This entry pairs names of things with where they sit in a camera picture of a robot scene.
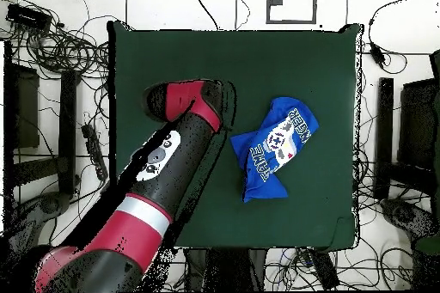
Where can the black power strip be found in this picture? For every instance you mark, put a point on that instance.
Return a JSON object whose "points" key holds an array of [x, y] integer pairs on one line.
{"points": [[94, 152], [323, 269]]}

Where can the grey square floor frame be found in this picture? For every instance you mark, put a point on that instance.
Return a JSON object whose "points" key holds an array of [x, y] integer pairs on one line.
{"points": [[314, 1]]}

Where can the blue printed t-shirt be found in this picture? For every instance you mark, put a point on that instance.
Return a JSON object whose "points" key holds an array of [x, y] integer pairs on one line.
{"points": [[292, 128]]}

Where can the black power adapter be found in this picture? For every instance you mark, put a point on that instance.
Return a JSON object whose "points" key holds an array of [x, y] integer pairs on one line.
{"points": [[377, 54]]}

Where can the black metal frame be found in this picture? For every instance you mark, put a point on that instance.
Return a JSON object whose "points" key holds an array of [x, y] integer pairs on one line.
{"points": [[67, 117], [385, 117]]}

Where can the dark green table cloth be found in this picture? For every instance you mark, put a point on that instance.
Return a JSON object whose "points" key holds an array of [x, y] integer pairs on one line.
{"points": [[309, 66]]}

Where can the black electronics box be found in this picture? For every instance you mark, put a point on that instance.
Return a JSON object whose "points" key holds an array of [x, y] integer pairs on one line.
{"points": [[29, 16]]}

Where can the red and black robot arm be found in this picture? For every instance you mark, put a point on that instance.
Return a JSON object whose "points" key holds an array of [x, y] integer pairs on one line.
{"points": [[165, 176]]}

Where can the black floor stand base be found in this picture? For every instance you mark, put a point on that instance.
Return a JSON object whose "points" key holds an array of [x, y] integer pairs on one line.
{"points": [[405, 215], [51, 203]]}

